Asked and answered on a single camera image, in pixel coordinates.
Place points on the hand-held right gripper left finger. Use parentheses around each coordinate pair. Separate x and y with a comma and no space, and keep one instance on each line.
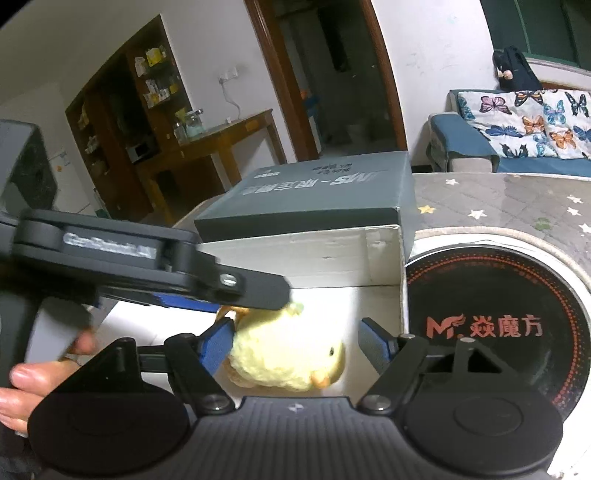
(216,347)

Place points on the black backpack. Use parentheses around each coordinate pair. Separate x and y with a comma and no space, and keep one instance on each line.
(517,69)

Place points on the green framed window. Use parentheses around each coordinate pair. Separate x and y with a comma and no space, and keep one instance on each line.
(531,27)

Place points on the wooden shelf cabinet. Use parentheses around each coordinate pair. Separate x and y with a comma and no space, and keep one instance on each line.
(115,124)

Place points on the white wall socket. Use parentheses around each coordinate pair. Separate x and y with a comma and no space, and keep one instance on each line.
(227,74)

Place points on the grey star-print desktop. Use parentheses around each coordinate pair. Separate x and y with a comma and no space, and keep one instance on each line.
(508,207)

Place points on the grey box with silver lettering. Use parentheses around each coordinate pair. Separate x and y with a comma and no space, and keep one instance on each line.
(323,194)

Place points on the wooden side table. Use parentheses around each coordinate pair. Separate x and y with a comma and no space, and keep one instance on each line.
(217,138)

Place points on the blue sofa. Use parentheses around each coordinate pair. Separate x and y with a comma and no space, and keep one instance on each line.
(457,136)

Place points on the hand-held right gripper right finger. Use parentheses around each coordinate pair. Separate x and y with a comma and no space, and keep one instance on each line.
(373,345)

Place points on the glass jar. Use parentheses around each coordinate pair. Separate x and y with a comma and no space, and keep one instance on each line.
(194,124)

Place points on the brown door frame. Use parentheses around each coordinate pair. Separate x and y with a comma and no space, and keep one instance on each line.
(295,83)

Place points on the white cardboard box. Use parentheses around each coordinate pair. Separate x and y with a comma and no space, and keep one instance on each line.
(300,258)

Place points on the person's left hand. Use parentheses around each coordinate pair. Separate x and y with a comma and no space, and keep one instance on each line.
(27,383)

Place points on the black round induction cooker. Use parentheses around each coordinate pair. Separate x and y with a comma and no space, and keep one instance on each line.
(508,295)

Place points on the yellow chick plush toy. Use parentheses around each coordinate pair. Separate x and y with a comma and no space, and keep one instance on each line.
(286,357)

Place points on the butterfly print blanket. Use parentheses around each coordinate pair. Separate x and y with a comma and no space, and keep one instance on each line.
(531,120)

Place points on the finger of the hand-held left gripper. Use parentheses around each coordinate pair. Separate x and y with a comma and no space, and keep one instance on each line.
(251,288)

